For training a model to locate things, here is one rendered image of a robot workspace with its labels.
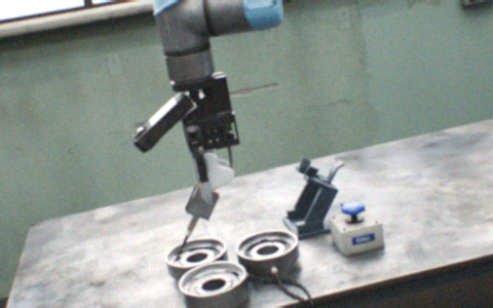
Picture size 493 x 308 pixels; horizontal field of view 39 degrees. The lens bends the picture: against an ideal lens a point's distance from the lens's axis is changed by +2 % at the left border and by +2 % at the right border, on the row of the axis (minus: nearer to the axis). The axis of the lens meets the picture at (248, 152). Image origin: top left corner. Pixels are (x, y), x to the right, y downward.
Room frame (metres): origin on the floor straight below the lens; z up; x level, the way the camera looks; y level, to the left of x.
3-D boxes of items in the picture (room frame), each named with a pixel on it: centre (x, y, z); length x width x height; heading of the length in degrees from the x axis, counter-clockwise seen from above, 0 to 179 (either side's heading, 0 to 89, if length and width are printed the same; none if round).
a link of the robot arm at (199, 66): (1.08, 0.07, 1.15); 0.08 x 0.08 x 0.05
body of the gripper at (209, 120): (1.08, 0.06, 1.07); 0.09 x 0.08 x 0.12; 99
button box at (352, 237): (1.07, -0.16, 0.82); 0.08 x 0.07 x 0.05; 98
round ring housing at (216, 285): (0.96, 0.09, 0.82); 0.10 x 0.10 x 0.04
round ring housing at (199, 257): (1.06, 0.12, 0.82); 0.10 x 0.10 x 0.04
